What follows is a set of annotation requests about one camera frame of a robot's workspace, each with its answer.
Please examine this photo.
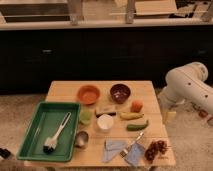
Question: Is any black low cabinet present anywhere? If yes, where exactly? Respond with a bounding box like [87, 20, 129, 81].
[0, 26, 213, 94]

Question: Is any orange red apple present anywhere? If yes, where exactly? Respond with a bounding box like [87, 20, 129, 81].
[131, 100, 143, 113]

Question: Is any orange plastic bowl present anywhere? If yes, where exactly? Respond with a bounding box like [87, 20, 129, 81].
[77, 85, 100, 105]

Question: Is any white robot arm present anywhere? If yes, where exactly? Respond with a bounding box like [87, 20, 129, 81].
[158, 62, 213, 127]

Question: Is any dark red grape bunch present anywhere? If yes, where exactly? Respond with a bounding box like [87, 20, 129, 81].
[145, 140, 167, 163]

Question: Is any blue scouring pad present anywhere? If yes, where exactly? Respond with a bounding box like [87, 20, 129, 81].
[124, 143, 145, 167]

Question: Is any light green plastic cup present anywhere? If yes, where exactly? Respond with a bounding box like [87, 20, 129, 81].
[79, 110, 92, 125]

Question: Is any small metal cup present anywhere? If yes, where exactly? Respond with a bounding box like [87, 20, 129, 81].
[75, 131, 89, 148]

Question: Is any green toy cucumber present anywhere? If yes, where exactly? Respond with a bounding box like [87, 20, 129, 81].
[126, 120, 149, 131]

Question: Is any white paper cup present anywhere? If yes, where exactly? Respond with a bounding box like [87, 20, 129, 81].
[97, 114, 114, 131]

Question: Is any blue folded cloth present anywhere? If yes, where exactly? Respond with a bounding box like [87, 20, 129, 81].
[102, 139, 127, 163]

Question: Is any dark maroon bowl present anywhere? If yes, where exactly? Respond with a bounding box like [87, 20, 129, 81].
[110, 84, 131, 104]

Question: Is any wooden table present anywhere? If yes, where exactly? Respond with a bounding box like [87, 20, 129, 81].
[24, 81, 176, 168]

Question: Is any yellow toy banana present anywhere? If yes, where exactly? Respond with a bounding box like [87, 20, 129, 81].
[119, 112, 144, 120]

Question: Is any white handled dish brush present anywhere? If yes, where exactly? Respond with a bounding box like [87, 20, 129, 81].
[43, 112, 72, 154]

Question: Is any green plastic tray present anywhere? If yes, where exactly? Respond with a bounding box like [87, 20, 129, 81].
[17, 102, 81, 162]

